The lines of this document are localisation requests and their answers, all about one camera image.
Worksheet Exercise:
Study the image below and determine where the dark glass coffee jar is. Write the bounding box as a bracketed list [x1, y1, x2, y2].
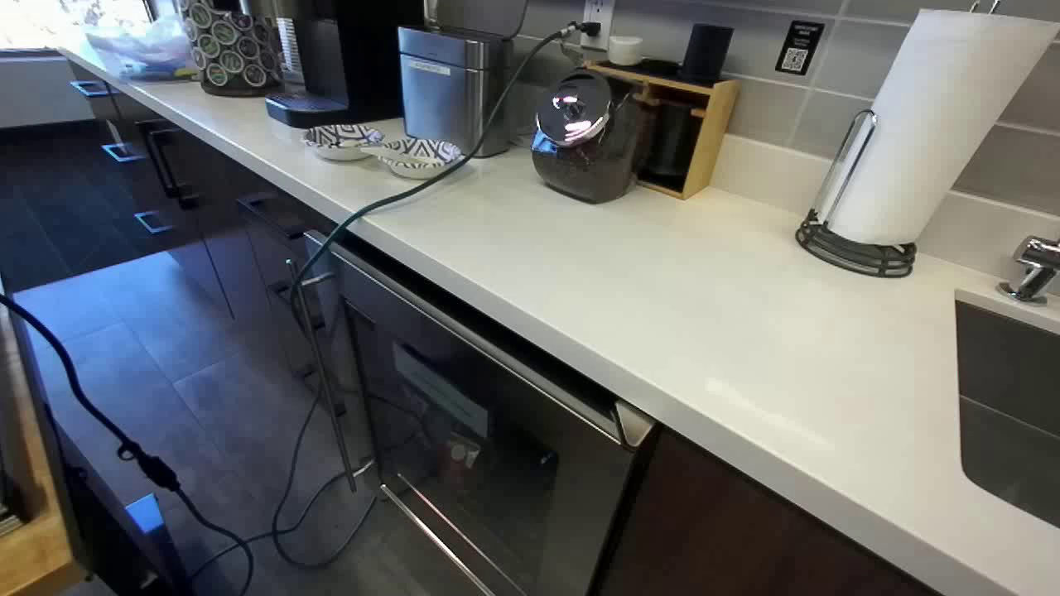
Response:
[526, 72, 664, 209]

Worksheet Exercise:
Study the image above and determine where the patterned plate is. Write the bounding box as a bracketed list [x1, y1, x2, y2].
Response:
[374, 132, 466, 184]

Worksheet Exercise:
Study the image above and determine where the wooden countertop organizer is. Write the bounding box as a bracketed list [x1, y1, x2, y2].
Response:
[579, 61, 742, 203]

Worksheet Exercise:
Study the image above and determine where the black box in organizer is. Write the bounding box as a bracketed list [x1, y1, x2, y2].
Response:
[680, 22, 736, 89]

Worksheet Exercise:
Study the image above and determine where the black silver Keurig coffee machine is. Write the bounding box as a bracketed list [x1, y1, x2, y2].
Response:
[262, 0, 430, 128]

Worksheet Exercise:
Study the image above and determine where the metal paper towel holder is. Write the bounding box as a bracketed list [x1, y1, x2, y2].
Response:
[791, 106, 922, 282]

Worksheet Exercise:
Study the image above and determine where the white paper towel roll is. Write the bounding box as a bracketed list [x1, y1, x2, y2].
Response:
[826, 7, 1060, 249]

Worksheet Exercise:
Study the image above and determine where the clear plastic bag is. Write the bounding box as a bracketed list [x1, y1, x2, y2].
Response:
[79, 0, 203, 84]

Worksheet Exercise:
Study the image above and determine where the black robot stand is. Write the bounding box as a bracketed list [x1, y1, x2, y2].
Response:
[8, 319, 193, 596]

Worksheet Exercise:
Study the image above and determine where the steel kitchen sink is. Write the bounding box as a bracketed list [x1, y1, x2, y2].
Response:
[956, 298, 1060, 530]

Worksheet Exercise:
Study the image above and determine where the chrome sink faucet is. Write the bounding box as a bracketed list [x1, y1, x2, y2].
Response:
[998, 232, 1060, 309]

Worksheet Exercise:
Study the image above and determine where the dark green power cable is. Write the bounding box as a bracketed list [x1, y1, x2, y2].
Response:
[268, 20, 591, 578]

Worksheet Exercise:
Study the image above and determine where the black wall sign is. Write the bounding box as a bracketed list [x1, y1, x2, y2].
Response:
[771, 18, 829, 80]

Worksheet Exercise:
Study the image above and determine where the black cabinet handle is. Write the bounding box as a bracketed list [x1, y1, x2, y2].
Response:
[142, 123, 205, 211]

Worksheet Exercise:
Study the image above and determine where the black floor cable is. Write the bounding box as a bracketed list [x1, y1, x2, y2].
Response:
[0, 292, 260, 596]

